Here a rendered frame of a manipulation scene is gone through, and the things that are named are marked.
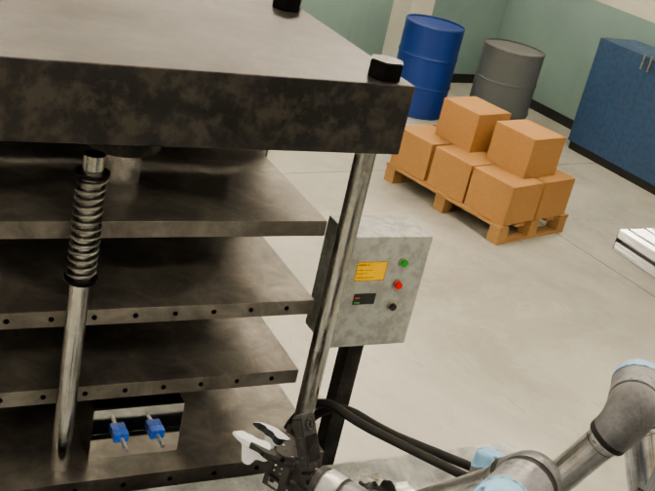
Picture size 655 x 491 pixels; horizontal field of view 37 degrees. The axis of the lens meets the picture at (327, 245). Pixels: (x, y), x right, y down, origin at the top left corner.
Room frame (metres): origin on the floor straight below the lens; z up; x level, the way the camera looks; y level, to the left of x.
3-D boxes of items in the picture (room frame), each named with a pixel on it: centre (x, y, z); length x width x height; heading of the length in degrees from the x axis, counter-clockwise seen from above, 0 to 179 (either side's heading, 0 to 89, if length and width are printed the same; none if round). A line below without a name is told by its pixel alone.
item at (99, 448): (2.60, 0.55, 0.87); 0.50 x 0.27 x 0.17; 31
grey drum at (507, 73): (9.23, -1.28, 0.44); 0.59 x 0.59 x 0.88
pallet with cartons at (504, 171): (7.27, -1.02, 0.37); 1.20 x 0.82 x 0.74; 46
